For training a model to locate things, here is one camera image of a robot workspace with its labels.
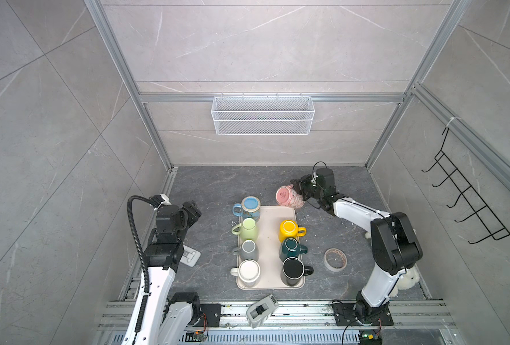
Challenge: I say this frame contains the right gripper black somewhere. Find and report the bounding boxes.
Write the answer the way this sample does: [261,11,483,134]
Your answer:
[290,174,325,201]

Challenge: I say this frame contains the pink patterned mug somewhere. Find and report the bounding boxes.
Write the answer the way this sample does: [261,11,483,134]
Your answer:
[275,184,305,209]

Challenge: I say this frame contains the blue butterfly mug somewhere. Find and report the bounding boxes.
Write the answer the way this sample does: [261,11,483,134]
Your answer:
[232,196,261,222]

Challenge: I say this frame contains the light green mug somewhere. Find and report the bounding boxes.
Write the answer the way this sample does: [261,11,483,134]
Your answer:
[231,218,259,242]

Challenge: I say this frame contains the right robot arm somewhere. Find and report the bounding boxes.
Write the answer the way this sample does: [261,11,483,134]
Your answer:
[291,166,423,325]

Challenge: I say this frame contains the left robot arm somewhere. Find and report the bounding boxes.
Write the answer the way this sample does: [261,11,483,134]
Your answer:
[122,194,203,344]

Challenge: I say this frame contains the yellow mug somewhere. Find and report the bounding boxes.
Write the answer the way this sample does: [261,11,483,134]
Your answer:
[279,219,307,242]

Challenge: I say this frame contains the dark green mug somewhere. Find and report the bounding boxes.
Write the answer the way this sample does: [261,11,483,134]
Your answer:
[279,237,308,261]

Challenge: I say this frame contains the grey mug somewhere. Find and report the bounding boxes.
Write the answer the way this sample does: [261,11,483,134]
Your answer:
[231,239,259,262]

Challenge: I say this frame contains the black mug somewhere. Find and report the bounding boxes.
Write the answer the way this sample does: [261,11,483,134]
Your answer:
[281,257,314,287]

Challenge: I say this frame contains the white mug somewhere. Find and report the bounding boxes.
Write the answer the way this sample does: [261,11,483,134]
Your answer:
[230,260,261,288]

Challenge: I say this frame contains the small white plastic holder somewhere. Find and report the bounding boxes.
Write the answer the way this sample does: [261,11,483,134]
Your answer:
[180,245,201,267]

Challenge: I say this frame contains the beige plastic tray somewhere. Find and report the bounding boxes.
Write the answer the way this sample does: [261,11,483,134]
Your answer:
[236,206,305,290]

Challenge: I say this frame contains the tape roll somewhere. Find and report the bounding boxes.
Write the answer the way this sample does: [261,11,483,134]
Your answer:
[323,248,348,273]

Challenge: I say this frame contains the white teddy bear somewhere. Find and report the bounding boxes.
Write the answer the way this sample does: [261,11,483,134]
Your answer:
[364,230,422,298]

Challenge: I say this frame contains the white wire mesh basket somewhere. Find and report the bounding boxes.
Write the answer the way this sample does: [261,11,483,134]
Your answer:
[211,96,315,136]

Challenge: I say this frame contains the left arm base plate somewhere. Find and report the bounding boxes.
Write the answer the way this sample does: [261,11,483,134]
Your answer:
[164,302,222,328]

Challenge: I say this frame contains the grey camera box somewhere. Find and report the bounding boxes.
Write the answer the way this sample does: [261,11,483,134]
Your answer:
[246,294,279,329]

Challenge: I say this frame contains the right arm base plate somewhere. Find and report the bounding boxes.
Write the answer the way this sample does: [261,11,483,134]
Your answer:
[331,300,394,327]

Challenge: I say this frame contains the black wire hook rack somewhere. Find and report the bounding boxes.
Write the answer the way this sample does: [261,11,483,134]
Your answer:
[421,128,510,245]

